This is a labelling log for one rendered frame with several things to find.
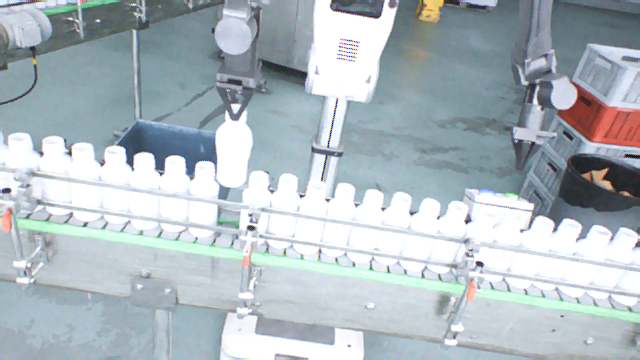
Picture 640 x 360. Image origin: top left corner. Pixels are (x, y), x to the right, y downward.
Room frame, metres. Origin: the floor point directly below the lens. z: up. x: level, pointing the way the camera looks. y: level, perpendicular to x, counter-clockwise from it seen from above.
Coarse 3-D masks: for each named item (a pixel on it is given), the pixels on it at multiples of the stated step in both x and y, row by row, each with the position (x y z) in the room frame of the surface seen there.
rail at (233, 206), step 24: (0, 168) 0.78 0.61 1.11; (144, 192) 0.80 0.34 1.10; (168, 192) 0.80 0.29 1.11; (120, 216) 0.80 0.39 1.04; (144, 216) 0.80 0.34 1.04; (312, 216) 0.82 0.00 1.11; (288, 240) 0.82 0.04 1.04; (456, 240) 0.83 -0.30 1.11; (576, 240) 0.92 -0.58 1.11; (432, 264) 0.83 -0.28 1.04; (456, 264) 0.84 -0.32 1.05; (600, 264) 0.85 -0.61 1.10; (624, 264) 0.86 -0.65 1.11; (600, 288) 0.85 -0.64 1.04
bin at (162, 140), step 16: (128, 128) 1.32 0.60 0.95; (144, 128) 1.39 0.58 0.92; (160, 128) 1.39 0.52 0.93; (176, 128) 1.39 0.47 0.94; (192, 128) 1.40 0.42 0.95; (128, 144) 1.30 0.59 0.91; (144, 144) 1.39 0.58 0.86; (160, 144) 1.39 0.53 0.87; (176, 144) 1.39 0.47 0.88; (192, 144) 1.39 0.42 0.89; (208, 144) 1.40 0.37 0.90; (128, 160) 1.29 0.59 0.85; (160, 160) 1.39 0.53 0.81; (192, 160) 1.39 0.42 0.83; (208, 160) 1.40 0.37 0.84; (224, 192) 1.30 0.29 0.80
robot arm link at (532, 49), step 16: (528, 0) 1.09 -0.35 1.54; (544, 0) 1.08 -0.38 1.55; (528, 16) 1.10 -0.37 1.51; (544, 16) 1.09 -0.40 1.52; (528, 32) 1.10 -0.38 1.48; (544, 32) 1.10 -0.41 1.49; (528, 48) 1.10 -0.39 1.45; (544, 48) 1.12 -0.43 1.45; (528, 64) 1.11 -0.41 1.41; (544, 64) 1.13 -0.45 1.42
